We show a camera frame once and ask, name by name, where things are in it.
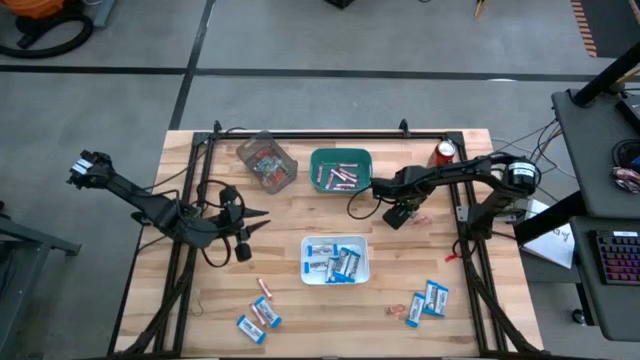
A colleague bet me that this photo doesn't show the black mat striped edge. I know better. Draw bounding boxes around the black mat striped edge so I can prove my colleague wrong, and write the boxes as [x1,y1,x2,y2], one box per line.
[569,0,640,59]

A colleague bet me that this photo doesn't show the black laptop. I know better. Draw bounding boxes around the black laptop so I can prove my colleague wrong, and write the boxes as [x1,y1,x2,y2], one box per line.
[614,92,640,135]

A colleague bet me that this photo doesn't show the black metal beam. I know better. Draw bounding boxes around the black metal beam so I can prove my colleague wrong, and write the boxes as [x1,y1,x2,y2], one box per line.
[513,191,586,246]

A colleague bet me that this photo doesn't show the white paper sheet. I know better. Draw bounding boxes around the white paper sheet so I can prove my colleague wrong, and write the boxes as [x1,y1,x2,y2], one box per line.
[519,198,577,270]

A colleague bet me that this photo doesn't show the colourful candy bag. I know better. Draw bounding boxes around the colourful candy bag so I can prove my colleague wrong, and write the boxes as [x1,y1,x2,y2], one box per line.
[610,166,640,195]

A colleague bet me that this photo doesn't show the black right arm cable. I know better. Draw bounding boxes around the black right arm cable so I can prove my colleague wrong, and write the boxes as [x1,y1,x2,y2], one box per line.
[347,185,396,221]

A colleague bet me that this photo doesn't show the black backlit keyboard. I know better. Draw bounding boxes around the black backlit keyboard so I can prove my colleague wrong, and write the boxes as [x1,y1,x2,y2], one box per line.
[594,229,640,287]

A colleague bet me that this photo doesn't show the black vacuum hose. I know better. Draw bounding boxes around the black vacuum hose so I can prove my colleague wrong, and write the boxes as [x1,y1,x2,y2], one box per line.
[0,10,95,60]

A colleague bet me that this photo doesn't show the orange shop vacuum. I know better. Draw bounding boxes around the orange shop vacuum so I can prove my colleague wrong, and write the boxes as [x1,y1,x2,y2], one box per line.
[9,0,69,20]

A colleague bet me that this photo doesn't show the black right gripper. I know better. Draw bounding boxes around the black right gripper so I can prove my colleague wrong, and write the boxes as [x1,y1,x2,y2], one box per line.
[369,175,432,232]

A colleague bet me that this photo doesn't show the white plastic bin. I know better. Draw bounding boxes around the white plastic bin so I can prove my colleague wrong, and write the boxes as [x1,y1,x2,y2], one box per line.
[299,235,371,286]

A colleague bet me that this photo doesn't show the grey metal cart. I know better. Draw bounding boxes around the grey metal cart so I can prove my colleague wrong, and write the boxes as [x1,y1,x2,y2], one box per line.
[0,199,83,360]

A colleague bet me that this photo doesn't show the clear grey plastic bin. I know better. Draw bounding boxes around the clear grey plastic bin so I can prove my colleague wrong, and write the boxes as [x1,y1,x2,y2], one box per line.
[235,130,300,195]

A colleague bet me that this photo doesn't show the black floor cables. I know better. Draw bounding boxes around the black floor cables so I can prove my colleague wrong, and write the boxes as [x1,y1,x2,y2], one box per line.
[491,117,577,182]

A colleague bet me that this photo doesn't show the grey floor box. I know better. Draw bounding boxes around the grey floor box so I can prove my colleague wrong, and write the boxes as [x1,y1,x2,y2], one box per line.
[92,0,118,30]

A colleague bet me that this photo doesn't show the coiled black cable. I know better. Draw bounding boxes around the coiled black cable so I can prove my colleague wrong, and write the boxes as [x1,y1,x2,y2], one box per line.
[610,138,640,172]

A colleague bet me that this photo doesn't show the black metal table frame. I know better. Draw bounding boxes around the black metal table frame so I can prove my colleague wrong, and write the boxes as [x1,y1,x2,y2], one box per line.
[107,119,541,359]

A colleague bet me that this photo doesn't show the red soda can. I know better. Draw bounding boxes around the red soda can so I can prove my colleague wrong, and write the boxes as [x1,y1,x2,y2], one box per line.
[428,139,458,169]

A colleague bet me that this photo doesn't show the green plastic bin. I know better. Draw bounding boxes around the green plastic bin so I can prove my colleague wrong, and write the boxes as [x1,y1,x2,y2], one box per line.
[309,147,374,195]

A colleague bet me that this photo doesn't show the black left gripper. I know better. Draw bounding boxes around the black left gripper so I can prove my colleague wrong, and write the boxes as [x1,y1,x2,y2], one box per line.
[216,186,272,263]

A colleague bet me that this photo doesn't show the black metal pole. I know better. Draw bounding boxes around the black metal pole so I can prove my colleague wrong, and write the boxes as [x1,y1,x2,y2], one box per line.
[571,42,640,109]

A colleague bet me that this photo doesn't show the grey side desk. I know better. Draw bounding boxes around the grey side desk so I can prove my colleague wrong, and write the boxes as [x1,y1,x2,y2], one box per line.
[569,215,640,343]
[550,88,640,220]

